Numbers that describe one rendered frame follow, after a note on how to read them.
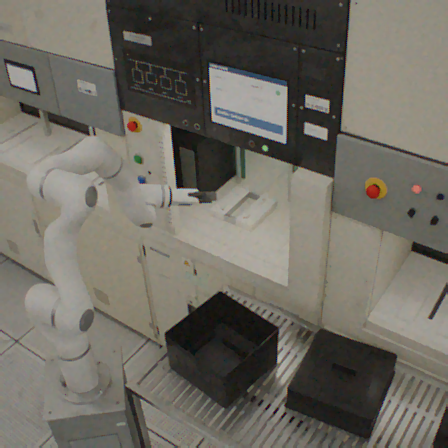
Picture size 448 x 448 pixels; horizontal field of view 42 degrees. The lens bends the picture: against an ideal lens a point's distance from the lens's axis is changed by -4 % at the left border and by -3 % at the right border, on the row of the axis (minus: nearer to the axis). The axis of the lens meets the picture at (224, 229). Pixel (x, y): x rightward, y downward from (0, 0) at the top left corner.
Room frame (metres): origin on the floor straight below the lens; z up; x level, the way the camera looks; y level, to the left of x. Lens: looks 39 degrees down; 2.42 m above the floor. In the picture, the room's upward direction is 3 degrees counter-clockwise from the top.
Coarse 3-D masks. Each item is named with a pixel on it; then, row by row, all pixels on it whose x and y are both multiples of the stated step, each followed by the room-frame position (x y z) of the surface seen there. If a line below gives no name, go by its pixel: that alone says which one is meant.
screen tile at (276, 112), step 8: (256, 88) 1.65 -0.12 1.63; (264, 88) 1.63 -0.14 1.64; (272, 88) 1.61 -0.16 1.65; (264, 96) 1.63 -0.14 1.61; (272, 96) 1.61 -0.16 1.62; (256, 104) 1.65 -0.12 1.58; (264, 104) 1.63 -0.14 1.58; (280, 104) 1.60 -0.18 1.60; (256, 112) 1.65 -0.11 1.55; (264, 112) 1.63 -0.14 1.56; (272, 112) 1.61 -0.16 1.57; (280, 112) 1.60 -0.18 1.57; (280, 120) 1.60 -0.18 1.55
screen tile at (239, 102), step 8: (216, 80) 1.74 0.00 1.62; (224, 80) 1.72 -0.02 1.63; (232, 80) 1.70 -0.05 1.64; (232, 88) 1.70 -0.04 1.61; (240, 88) 1.68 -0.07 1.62; (216, 96) 1.74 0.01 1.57; (224, 96) 1.72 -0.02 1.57; (232, 96) 1.70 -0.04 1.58; (240, 96) 1.68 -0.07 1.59; (224, 104) 1.72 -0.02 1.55; (232, 104) 1.70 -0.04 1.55; (240, 104) 1.68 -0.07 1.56
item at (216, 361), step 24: (192, 312) 1.41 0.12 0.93; (216, 312) 1.49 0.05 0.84; (240, 312) 1.44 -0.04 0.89; (168, 336) 1.32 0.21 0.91; (192, 336) 1.40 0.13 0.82; (216, 336) 1.44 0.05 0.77; (240, 336) 1.43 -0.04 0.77; (264, 336) 1.36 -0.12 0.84; (192, 360) 1.22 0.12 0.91; (216, 360) 1.32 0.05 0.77; (240, 360) 1.32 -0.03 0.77; (264, 360) 1.26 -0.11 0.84; (216, 384) 1.15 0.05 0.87; (240, 384) 1.17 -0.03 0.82
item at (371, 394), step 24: (336, 336) 1.32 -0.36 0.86; (312, 360) 1.23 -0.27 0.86; (336, 360) 1.22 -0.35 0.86; (360, 360) 1.21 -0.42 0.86; (384, 360) 1.21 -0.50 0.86; (288, 384) 1.14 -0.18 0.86; (312, 384) 1.13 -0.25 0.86; (336, 384) 1.12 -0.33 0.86; (360, 384) 1.12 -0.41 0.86; (384, 384) 1.11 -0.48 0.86; (312, 408) 1.08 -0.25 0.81; (336, 408) 1.04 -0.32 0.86; (360, 408) 1.03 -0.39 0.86; (360, 432) 0.99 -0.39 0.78
